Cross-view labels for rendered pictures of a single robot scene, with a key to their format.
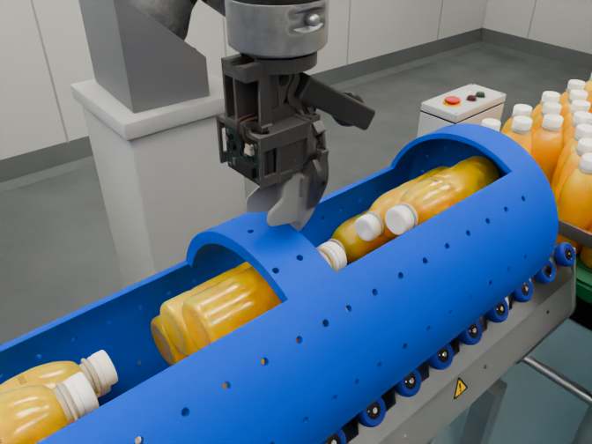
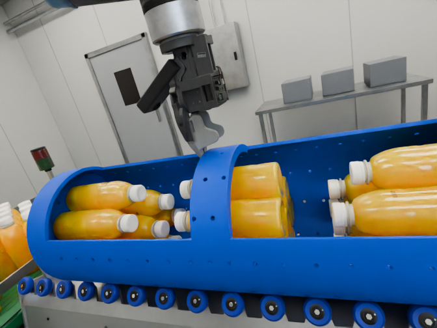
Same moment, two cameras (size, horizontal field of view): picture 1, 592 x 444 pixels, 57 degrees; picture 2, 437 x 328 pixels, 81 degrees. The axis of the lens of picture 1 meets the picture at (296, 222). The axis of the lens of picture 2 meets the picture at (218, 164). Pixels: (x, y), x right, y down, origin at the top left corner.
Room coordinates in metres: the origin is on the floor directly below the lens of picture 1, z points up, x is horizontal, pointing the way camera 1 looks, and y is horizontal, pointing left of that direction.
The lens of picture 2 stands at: (0.70, 0.44, 1.36)
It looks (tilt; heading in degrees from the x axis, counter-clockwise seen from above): 19 degrees down; 243
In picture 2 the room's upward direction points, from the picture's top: 15 degrees counter-clockwise
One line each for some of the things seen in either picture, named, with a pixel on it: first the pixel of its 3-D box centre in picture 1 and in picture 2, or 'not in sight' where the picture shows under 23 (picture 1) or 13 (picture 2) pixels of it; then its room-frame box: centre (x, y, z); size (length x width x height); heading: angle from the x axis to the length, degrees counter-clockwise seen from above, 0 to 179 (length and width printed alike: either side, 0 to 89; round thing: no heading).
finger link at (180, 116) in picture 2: not in sight; (185, 116); (0.52, 0.02, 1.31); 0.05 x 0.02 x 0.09; 40
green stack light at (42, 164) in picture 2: not in sight; (45, 163); (0.85, -0.96, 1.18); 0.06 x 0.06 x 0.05
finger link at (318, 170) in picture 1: (307, 168); not in sight; (0.49, -0.01, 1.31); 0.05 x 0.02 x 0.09; 40
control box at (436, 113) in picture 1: (461, 117); not in sight; (1.23, -0.40, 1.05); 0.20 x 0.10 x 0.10; 130
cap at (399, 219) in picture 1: (400, 219); (137, 193); (0.63, -0.14, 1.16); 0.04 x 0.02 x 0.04; 40
